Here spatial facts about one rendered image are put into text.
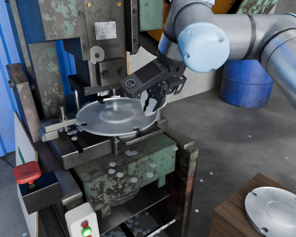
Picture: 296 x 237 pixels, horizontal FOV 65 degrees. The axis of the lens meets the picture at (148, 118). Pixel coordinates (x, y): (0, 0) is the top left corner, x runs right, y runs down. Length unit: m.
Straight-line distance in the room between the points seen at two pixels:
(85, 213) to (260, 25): 0.61
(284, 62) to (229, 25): 0.10
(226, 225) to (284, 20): 0.85
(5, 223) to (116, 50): 1.23
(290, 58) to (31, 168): 0.62
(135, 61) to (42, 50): 1.48
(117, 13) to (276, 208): 0.98
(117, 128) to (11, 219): 1.09
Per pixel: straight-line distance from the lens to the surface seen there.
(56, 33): 0.70
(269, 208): 1.16
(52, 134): 0.90
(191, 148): 0.95
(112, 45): 0.81
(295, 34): 0.41
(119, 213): 1.12
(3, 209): 1.77
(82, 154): 0.83
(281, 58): 0.38
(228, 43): 0.39
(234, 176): 1.84
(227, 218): 1.09
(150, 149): 0.89
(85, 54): 0.74
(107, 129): 0.76
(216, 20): 0.41
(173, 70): 0.58
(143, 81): 0.53
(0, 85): 2.01
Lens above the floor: 1.17
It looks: 28 degrees down
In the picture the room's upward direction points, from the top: straight up
